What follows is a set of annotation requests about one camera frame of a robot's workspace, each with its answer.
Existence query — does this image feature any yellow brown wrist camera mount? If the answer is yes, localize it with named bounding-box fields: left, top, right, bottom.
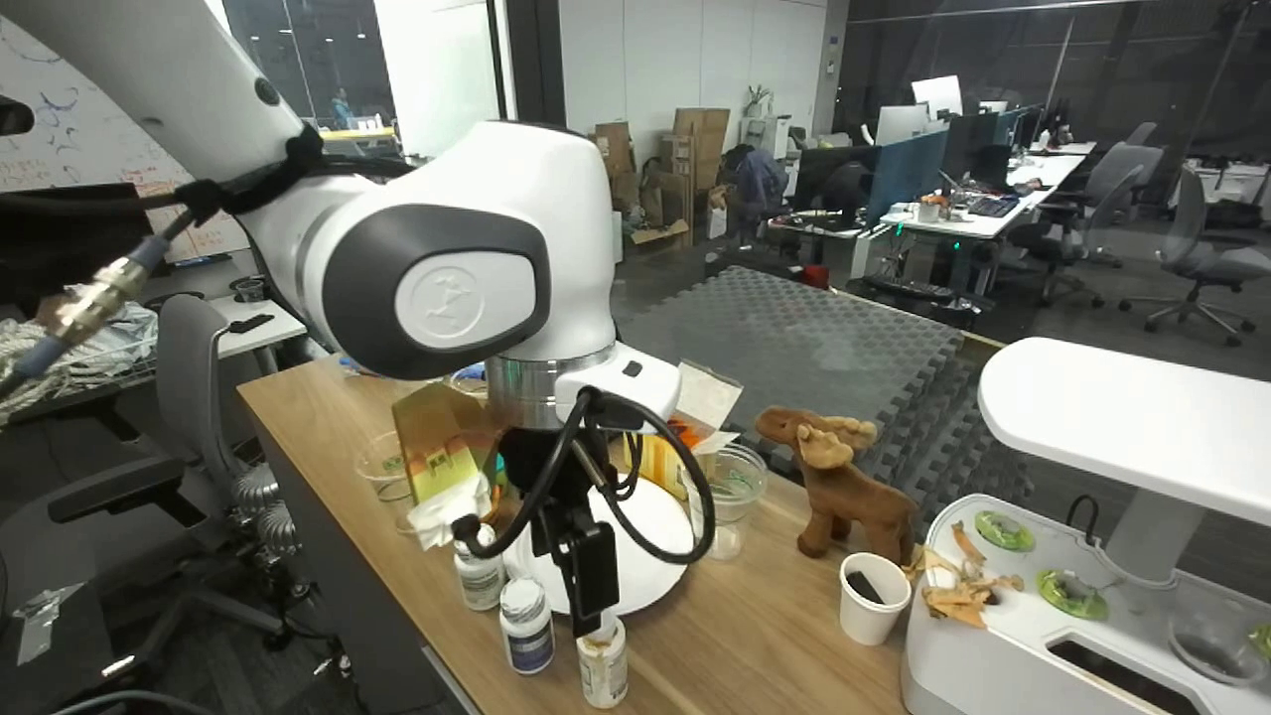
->
left=389, top=376, right=506, bottom=550

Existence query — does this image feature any seated person blue jacket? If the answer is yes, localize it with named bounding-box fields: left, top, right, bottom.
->
left=720, top=138, right=792, bottom=251

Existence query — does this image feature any black window post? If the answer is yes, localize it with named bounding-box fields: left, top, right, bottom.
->
left=502, top=0, right=571, bottom=135

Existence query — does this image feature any open orange cardboard box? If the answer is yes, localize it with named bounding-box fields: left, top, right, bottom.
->
left=608, top=361, right=748, bottom=514

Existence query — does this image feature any white pill bottle tan label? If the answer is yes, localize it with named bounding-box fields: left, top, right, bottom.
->
left=577, top=609, right=634, bottom=710

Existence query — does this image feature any grey foam floor mat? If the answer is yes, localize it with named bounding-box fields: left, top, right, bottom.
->
left=614, top=264, right=1050, bottom=529

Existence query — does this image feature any blue desk partition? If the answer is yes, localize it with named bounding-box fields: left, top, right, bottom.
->
left=867, top=130, right=952, bottom=223

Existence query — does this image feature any white office desk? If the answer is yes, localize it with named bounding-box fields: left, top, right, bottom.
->
left=877, top=138, right=1106, bottom=251

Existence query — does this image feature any white round plate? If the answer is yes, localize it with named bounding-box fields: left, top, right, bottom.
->
left=507, top=468, right=701, bottom=625

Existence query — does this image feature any brown moose plush toy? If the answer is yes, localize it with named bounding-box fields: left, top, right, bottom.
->
left=755, top=407, right=920, bottom=567

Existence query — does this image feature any dark office chair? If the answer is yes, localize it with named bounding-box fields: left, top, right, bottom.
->
left=1005, top=135, right=1168, bottom=302

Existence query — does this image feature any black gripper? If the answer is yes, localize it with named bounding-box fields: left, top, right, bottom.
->
left=495, top=416, right=624, bottom=640

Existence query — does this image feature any white hydroponic planter with lamp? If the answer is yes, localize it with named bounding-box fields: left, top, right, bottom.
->
left=899, top=334, right=1271, bottom=715

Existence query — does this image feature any whiteboard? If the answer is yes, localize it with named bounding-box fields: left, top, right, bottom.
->
left=0, top=18, right=215, bottom=196

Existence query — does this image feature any braided cable connector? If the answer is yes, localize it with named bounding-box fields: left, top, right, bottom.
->
left=0, top=125, right=329, bottom=390

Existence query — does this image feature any grey office chair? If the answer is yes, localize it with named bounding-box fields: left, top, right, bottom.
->
left=1145, top=167, right=1271, bottom=350
left=0, top=290, right=314, bottom=715

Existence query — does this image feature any small white paper cup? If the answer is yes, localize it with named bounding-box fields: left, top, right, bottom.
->
left=833, top=550, right=916, bottom=650

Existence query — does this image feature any white monitor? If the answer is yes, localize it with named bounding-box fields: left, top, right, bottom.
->
left=910, top=71, right=968, bottom=125

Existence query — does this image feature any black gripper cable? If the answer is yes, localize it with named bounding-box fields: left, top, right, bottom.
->
left=452, top=390, right=720, bottom=567

